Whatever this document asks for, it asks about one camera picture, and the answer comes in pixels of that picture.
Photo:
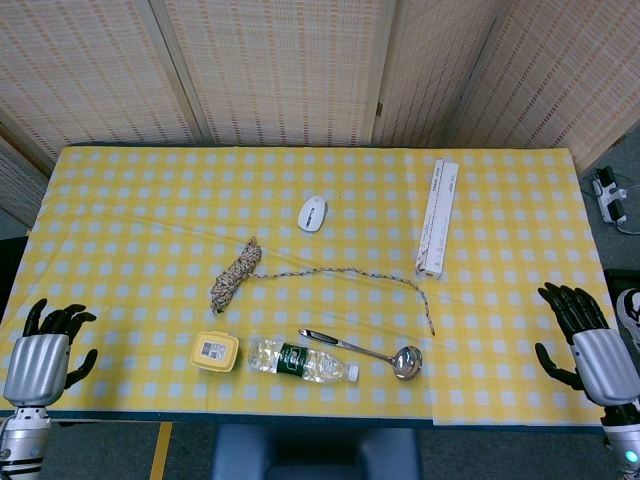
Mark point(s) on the yellow white checkered tablecloth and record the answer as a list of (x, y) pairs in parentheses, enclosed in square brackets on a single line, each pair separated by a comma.
[(150, 225)]

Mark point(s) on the woven bamboo screen panel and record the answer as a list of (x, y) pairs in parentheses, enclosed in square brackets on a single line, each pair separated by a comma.
[(17, 185), (280, 70), (565, 75), (90, 65), (430, 65)]

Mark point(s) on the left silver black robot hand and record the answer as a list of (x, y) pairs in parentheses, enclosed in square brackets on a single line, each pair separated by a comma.
[(37, 367)]

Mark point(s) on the long white cardboard box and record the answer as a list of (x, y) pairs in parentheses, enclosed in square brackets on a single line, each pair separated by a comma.
[(440, 220)]

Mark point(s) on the blue padded chair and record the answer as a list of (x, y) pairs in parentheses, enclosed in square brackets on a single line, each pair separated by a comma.
[(315, 452)]

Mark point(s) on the white black sneaker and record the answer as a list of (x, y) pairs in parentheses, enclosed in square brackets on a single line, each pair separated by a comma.
[(631, 315)]

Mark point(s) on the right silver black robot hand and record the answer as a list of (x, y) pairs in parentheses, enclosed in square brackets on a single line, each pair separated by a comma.
[(602, 367)]

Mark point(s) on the clear green-label plastic bottle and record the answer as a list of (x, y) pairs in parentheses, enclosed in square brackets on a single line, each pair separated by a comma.
[(295, 360)]

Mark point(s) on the white power strip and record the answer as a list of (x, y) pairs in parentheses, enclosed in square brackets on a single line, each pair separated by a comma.
[(609, 197)]

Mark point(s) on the yellow lidded green tub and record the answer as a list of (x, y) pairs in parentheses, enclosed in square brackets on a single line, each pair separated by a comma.
[(215, 352)]

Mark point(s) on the white computer mouse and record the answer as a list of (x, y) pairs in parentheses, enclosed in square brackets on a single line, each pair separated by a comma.
[(312, 214)]

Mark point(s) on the black floor object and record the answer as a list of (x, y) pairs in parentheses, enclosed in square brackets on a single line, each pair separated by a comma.
[(622, 280)]

